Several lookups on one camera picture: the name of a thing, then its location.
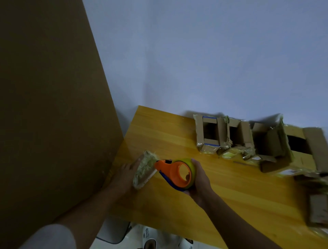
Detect person's left hand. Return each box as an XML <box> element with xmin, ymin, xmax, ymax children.
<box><xmin>110</xmin><ymin>158</ymin><xmax>142</xmax><ymax>195</ymax></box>

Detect person's right forearm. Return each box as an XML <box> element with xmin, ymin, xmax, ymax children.
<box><xmin>200</xmin><ymin>192</ymin><xmax>282</xmax><ymax>249</ymax></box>

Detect person's white shirt sleeve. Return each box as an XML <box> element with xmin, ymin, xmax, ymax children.
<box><xmin>19</xmin><ymin>223</ymin><xmax>77</xmax><ymax>249</ymax></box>

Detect large brown cardboard sheet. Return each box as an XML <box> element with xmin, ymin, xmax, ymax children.
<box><xmin>0</xmin><ymin>0</ymin><xmax>125</xmax><ymax>249</ymax></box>

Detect row of cardboard boxes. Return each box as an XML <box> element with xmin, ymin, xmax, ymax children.
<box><xmin>193</xmin><ymin>114</ymin><xmax>328</xmax><ymax>233</ymax></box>

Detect orange dispenser with yellow tape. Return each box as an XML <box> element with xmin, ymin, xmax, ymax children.
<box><xmin>154</xmin><ymin>158</ymin><xmax>197</xmax><ymax>192</ymax></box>

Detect person's left forearm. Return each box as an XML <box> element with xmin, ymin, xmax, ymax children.
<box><xmin>54</xmin><ymin>187</ymin><xmax>125</xmax><ymax>249</ymax></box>

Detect person's left white slipper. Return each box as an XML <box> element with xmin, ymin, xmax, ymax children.
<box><xmin>141</xmin><ymin>225</ymin><xmax>160</xmax><ymax>249</ymax></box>

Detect yellow wooden table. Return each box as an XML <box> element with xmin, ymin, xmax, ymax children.
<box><xmin>104</xmin><ymin>105</ymin><xmax>328</xmax><ymax>249</ymax></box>

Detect person's right hand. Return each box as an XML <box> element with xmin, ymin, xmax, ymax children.
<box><xmin>188</xmin><ymin>159</ymin><xmax>214</xmax><ymax>208</ymax></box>

